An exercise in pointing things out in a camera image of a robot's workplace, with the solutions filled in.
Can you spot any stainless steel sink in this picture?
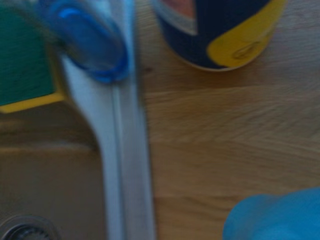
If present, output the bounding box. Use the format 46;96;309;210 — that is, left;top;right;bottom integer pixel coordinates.
0;0;158;240

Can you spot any metal sink drain strainer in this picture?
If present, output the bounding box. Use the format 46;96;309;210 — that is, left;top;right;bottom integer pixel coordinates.
0;214;60;240

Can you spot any navy and yellow container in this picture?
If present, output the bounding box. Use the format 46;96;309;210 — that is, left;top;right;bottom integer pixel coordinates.
151;0;288;73

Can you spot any green and yellow sponge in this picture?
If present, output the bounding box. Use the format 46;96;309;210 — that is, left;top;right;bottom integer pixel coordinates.
0;5;67;115

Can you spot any light blue cloth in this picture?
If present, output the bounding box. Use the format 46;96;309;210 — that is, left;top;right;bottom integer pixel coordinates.
222;187;320;240

